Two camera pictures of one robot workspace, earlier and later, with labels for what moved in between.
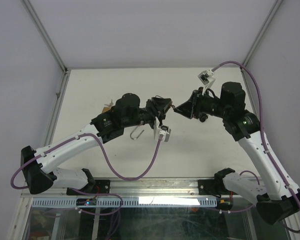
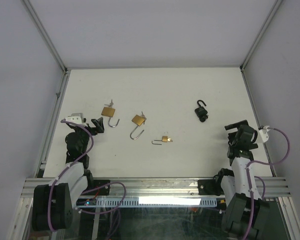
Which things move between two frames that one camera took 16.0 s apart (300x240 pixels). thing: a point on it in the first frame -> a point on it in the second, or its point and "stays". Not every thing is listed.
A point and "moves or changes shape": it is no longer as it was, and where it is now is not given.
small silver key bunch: [110, 104] stays
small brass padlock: [161, 102] moves or changes shape
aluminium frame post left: [47, 37] stays
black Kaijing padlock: [203, 118] moves or changes shape
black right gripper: [192, 108] -> [235, 125]
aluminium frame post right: [276, 5] stays
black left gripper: [160, 116] -> [98, 128]
